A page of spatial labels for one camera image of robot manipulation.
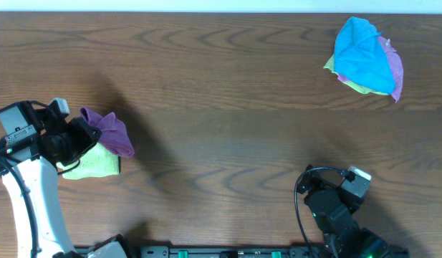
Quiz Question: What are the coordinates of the purple microfiber cloth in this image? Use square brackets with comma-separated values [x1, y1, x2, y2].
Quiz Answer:
[80, 107, 135, 158]

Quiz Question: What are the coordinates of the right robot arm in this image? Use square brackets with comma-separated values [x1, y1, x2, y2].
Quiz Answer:
[294, 165, 410, 258]

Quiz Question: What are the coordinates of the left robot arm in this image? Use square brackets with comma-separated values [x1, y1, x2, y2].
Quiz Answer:
[0, 98, 133, 258]

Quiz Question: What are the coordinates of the folded light green cloth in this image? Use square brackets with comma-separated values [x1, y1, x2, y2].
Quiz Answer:
[57, 143, 120, 180]

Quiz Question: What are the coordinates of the yellow-green cloth in pile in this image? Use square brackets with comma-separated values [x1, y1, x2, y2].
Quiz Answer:
[323, 55, 387, 95]

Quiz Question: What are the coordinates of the blue cloth in pile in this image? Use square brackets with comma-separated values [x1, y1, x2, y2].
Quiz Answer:
[334, 16, 395, 94]

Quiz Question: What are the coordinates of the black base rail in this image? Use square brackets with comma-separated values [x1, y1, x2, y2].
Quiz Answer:
[73, 234, 411, 258]

